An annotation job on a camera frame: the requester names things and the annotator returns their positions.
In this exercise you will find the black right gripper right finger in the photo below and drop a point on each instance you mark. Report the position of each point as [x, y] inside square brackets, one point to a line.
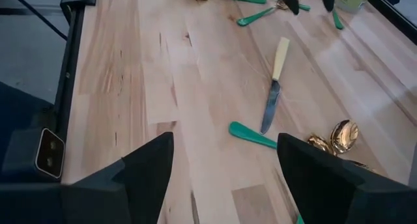
[342, 198]

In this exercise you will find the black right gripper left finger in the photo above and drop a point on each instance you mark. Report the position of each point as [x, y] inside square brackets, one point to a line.
[97, 201]

